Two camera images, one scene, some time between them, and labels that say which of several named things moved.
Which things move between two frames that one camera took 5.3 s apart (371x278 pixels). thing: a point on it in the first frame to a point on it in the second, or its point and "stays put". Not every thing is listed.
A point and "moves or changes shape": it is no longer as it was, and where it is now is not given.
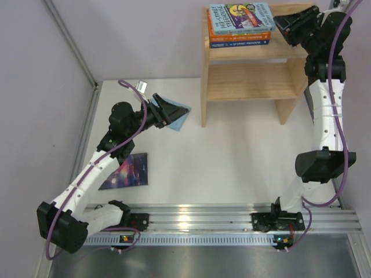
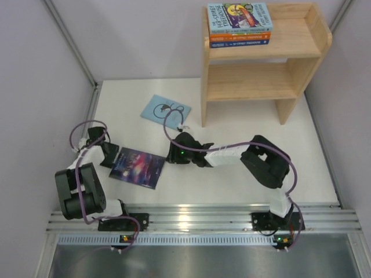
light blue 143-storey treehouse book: x=239 y=18 stays put
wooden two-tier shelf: x=276 y=72 stays put
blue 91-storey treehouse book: x=238 y=43 stays put
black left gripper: x=157 y=110 to x=109 y=154
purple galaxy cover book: x=133 y=172 moves or changes shape
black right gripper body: x=303 y=26 to x=171 y=151
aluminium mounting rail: x=219 y=225 stays put
